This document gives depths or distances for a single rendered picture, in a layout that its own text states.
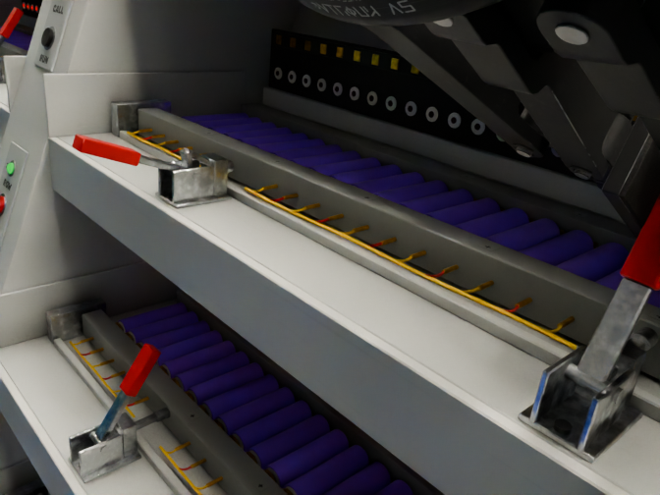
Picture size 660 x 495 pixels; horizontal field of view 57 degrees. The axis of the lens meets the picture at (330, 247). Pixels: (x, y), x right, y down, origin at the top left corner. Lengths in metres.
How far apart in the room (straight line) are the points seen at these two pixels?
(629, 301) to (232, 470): 0.28
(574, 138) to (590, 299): 0.12
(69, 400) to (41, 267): 0.13
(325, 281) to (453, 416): 0.10
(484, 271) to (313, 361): 0.09
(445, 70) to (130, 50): 0.42
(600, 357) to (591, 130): 0.08
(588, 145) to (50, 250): 0.48
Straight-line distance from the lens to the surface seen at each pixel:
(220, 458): 0.43
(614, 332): 0.23
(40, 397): 0.54
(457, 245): 0.31
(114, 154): 0.36
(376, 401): 0.26
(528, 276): 0.29
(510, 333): 0.27
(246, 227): 0.36
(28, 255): 0.58
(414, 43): 0.16
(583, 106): 0.17
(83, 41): 0.55
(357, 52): 0.51
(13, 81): 0.63
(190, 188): 0.39
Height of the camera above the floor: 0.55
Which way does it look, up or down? 8 degrees down
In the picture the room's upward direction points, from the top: 21 degrees clockwise
